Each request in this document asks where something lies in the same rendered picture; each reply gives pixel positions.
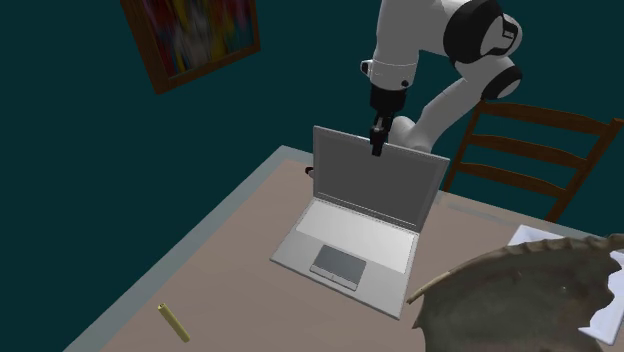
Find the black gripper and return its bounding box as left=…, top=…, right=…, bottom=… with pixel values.
left=368, top=83, right=408, bottom=158

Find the open silver laptop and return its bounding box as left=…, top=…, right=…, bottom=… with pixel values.
left=269, top=125, right=451, bottom=321

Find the brown wooden ladder-back chair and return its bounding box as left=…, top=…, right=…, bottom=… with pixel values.
left=441, top=99, right=624, bottom=224

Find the brown table with grey edge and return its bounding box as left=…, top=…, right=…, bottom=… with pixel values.
left=62, top=144, right=624, bottom=352

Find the brown jagged shell figure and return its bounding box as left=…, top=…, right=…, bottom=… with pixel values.
left=406, top=233, right=624, bottom=352

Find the yellow cylindrical stick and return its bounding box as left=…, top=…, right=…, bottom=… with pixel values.
left=156, top=302, right=192, bottom=344

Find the white flat sheet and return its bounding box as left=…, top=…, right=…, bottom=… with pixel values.
left=507, top=224, right=624, bottom=346

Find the colourful wood-framed wall picture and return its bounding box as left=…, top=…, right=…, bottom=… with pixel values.
left=119, top=0, right=262, bottom=96

